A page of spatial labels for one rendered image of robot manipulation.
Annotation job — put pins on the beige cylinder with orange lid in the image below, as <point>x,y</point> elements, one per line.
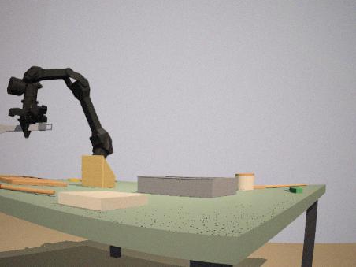
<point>245,182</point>

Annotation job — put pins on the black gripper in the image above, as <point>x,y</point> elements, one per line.
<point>27,118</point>

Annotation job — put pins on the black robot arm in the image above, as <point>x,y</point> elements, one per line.
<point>29,85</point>

